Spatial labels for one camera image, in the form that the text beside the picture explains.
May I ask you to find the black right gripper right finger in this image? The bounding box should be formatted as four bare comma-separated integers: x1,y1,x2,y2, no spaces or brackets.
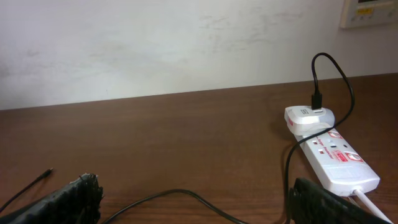
287,178,387,224

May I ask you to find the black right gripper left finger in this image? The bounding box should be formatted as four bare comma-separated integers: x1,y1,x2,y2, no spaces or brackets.
1,173,103,224

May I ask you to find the white usb charger adapter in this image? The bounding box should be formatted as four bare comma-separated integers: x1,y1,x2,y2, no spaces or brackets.
284,106,335,136

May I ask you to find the white power strip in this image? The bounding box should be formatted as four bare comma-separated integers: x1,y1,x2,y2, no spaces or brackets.
300,129,380,197

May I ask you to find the white power strip cord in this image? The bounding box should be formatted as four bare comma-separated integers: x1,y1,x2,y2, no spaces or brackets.
348,189,393,224

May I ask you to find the black usb charging cable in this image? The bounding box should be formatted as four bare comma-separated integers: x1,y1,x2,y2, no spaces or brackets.
0,52,356,224

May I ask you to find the beige wall control panel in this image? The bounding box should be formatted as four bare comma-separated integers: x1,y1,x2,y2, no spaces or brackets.
340,0,397,29

